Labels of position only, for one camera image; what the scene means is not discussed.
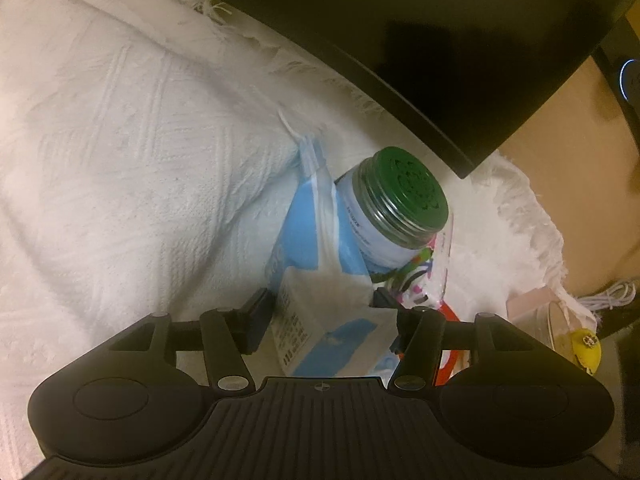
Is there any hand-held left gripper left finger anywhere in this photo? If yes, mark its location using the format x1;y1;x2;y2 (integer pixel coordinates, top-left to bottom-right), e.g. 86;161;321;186
106;287;274;394

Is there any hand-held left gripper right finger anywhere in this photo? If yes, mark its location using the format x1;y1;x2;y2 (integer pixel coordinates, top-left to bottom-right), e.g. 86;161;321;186
372;287;539;394

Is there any blue and white tissue packet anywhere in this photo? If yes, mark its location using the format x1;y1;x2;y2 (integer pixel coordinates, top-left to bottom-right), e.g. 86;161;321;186
265;137;402;379

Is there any pink cardboard box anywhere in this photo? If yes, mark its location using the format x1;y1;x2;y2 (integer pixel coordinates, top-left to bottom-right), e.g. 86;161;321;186
506;287;559;327

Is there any colourful printed clear pouch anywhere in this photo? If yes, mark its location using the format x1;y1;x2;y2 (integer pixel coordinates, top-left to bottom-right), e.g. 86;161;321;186
370;220;454;312

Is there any green-lidded glass jar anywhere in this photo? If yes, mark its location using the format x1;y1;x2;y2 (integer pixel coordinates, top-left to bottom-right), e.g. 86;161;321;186
332;146;454;269

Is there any clear plastic powder jar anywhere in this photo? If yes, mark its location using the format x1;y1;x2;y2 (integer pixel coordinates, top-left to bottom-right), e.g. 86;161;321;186
542;300;601;361

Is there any yellow plastic cap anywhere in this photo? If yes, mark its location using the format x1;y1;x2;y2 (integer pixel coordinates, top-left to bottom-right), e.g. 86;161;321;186
570;327;602;377

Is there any white fringed blanket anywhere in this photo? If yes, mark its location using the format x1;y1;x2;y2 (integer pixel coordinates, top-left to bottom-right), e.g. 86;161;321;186
0;0;601;463

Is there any red strap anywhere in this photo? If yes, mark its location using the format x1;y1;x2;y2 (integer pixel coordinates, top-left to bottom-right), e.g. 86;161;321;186
434;304;470;387

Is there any white coiled cable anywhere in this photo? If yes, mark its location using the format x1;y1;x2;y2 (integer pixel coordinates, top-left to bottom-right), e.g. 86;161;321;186
575;280;639;317

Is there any black device with light ring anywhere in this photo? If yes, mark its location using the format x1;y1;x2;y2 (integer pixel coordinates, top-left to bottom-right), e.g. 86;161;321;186
590;35;640;128

